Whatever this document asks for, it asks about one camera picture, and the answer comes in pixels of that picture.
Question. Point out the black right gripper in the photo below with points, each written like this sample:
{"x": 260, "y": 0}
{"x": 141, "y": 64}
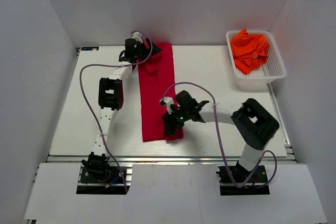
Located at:
{"x": 171, "y": 123}

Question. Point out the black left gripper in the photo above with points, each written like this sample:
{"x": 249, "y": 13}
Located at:
{"x": 155, "y": 49}

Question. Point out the red t-shirt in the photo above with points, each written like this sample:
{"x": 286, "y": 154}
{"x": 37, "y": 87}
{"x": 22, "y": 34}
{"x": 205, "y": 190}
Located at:
{"x": 155, "y": 76}

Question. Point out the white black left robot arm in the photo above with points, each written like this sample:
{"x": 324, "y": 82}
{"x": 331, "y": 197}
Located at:
{"x": 110, "y": 93}

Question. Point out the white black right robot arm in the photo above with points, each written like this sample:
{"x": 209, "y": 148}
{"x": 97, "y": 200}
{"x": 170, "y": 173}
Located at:
{"x": 255, "y": 124}

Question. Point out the blue label sticker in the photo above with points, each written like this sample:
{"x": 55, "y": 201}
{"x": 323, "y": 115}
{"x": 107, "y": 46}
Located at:
{"x": 96, "y": 48}

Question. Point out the orange t-shirt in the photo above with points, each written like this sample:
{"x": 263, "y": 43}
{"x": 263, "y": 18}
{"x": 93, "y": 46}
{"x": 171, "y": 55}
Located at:
{"x": 250, "y": 51}

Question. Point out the white plastic mesh basket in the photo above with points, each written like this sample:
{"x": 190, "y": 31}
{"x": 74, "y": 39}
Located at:
{"x": 273, "y": 69}

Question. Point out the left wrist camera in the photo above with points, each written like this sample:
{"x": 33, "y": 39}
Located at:
{"x": 137, "y": 36}

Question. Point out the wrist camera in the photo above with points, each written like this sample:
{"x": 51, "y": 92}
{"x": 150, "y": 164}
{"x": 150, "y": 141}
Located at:
{"x": 168, "y": 102}
{"x": 137, "y": 36}

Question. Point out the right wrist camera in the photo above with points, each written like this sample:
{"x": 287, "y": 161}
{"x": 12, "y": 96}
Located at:
{"x": 168, "y": 102}

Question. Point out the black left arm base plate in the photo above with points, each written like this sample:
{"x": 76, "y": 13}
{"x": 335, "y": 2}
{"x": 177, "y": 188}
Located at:
{"x": 90, "y": 183}

